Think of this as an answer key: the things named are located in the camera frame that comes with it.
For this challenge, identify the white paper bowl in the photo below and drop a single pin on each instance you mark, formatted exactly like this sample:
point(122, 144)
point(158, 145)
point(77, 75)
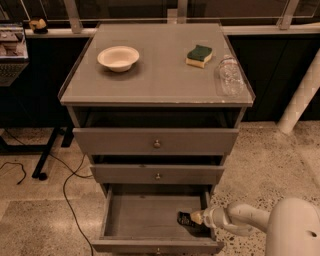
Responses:
point(118, 58)

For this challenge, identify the clear plastic water bottle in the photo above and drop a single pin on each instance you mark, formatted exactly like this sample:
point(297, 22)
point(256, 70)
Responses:
point(230, 77)

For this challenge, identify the grey drawer cabinet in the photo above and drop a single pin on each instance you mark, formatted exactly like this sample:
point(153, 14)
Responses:
point(160, 90)

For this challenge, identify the black desk frame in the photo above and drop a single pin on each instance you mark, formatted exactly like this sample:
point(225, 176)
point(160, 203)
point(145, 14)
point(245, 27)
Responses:
point(42, 150)

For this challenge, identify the grey drawer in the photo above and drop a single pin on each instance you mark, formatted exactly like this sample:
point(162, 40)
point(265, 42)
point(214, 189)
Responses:
point(162, 169)
point(155, 141)
point(142, 218)

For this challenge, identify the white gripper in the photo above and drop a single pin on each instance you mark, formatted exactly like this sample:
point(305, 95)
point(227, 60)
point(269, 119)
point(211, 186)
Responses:
point(212, 217)

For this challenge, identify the grey bottom drawer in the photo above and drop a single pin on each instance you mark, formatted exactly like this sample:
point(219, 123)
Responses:
point(142, 218)

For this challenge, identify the grey middle drawer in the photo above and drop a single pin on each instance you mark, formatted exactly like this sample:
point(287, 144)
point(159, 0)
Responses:
point(162, 169)

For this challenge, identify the white angled post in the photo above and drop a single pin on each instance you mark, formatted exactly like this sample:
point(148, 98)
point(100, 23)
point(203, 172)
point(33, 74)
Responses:
point(305, 92)

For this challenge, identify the laptop computer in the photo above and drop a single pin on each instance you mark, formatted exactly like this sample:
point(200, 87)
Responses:
point(14, 56)

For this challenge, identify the small yellow black object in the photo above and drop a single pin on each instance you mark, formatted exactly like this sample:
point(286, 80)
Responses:
point(38, 25)

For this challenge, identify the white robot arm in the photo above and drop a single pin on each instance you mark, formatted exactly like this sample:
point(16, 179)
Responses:
point(292, 228)

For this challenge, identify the grey top drawer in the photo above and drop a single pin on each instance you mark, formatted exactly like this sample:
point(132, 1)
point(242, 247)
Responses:
point(155, 141)

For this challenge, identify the green yellow sponge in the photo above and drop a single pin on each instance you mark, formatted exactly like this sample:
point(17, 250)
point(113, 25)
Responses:
point(199, 56)

